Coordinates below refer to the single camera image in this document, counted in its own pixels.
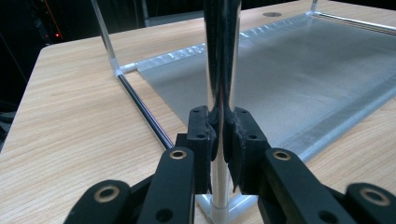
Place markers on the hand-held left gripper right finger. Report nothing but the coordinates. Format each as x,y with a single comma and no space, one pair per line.
246,146

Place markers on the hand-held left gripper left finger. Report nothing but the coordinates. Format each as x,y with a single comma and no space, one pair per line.
200,140

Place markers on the metal rack with grey fabric shelves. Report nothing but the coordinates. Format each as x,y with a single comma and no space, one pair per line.
280,77

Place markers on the round grey table grommet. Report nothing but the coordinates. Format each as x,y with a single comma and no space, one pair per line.
271,14

